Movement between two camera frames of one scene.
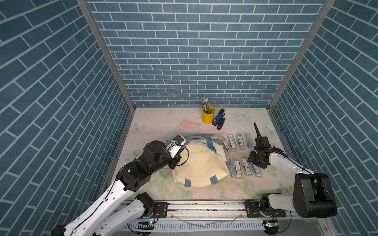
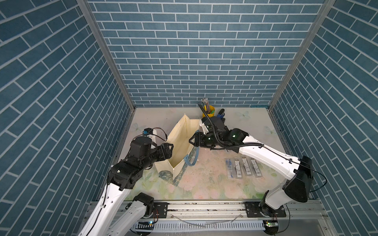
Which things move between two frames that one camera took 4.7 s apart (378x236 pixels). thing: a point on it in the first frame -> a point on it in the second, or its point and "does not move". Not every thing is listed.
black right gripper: (250, 158) -> (199, 139)
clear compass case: (237, 167) does not move
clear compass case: (230, 165) does not move
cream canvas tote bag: (203, 163) -> (178, 138)
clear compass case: (246, 166) does not move
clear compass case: (257, 170) does not move
